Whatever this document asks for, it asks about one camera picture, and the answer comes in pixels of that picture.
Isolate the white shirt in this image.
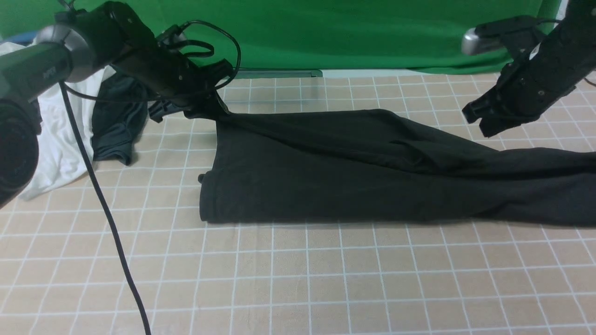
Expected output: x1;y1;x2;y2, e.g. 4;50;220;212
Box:
0;42;116;200

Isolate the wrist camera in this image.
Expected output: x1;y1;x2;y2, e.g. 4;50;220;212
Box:
461;15;546;58
156;25;188;47

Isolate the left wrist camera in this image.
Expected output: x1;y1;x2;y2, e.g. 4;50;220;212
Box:
156;25;188;47

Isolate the dark teal shirt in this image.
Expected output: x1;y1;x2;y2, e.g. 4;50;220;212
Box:
91;73;151;166

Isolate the beige grid mat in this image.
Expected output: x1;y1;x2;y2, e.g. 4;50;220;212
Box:
0;70;596;335

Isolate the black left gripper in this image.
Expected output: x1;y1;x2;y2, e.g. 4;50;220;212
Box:
111;42;232;123

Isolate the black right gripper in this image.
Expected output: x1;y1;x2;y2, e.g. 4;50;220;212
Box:
462;44;589;138

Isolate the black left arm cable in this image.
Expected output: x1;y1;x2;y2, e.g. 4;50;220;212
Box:
58;20;242;335

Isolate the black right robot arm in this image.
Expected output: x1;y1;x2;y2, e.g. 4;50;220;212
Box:
461;0;596;137

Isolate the green backdrop cloth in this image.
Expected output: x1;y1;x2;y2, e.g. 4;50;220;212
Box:
0;0;562;75

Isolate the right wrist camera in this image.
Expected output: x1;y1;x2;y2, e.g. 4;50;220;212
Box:
461;15;546;58

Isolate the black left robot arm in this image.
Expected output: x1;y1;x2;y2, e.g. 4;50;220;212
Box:
1;1;241;206

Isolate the blue shirt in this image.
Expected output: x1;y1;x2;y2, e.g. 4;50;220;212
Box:
0;31;38;46

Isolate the gray long-sleeved shirt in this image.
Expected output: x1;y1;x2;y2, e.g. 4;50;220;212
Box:
199;109;596;227

